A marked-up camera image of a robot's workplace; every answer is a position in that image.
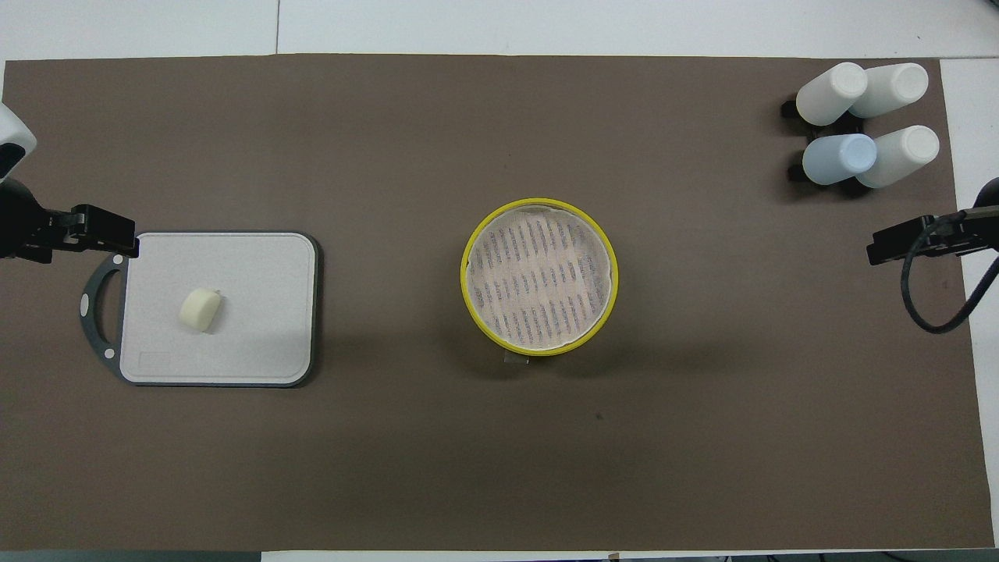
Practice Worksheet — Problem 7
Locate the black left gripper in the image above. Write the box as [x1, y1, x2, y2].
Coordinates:
[0, 178, 140, 263]

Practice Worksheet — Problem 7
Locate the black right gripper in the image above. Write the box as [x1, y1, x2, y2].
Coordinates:
[866, 177, 999, 267]

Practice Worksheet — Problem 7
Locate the cream white bun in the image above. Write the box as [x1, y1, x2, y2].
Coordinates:
[179, 288, 225, 334]

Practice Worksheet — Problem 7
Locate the yellow rimmed steamer basket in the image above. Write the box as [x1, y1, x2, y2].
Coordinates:
[460, 197, 620, 358]

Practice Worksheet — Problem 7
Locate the white plastic cup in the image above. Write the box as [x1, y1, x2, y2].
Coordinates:
[849, 62, 930, 119]
[855, 125, 941, 190]
[795, 62, 869, 126]

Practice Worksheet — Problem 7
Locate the light blue plastic cup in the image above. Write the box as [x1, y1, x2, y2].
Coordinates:
[802, 133, 879, 187]

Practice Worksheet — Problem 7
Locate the grey cutting board, dark rim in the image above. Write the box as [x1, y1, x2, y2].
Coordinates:
[80, 230, 322, 389]

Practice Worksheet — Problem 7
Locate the black cup rack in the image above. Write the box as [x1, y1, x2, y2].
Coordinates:
[781, 97, 869, 185]

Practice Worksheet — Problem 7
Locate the brown table mat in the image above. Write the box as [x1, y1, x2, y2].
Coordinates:
[0, 53, 996, 552]

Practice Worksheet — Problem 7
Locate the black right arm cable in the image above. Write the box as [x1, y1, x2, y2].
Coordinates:
[901, 215, 999, 336]

